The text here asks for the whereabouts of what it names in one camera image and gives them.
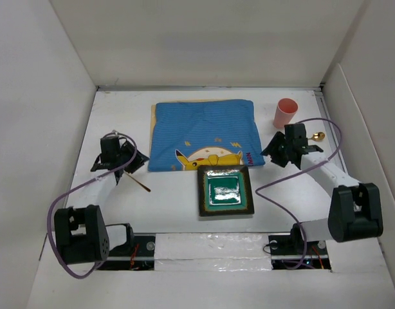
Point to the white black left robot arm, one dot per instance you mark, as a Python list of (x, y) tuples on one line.
[(80, 233)]

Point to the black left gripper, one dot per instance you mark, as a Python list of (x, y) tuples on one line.
[(127, 149)]

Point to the blue pikachu cloth napkin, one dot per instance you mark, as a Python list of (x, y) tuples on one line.
[(187, 135)]

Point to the pink plastic cup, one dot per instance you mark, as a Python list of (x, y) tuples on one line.
[(285, 111)]

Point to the gold fork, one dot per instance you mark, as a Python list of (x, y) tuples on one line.
[(138, 182)]

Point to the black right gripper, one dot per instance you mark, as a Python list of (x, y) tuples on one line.
[(272, 150)]

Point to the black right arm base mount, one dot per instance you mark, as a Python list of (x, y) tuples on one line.
[(287, 251)]

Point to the gold spoon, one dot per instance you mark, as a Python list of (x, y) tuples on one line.
[(317, 137)]

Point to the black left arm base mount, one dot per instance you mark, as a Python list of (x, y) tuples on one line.
[(129, 251)]

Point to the square green black plate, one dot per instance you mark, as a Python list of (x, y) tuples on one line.
[(224, 190)]

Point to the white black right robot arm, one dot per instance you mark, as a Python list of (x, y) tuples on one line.
[(355, 208)]

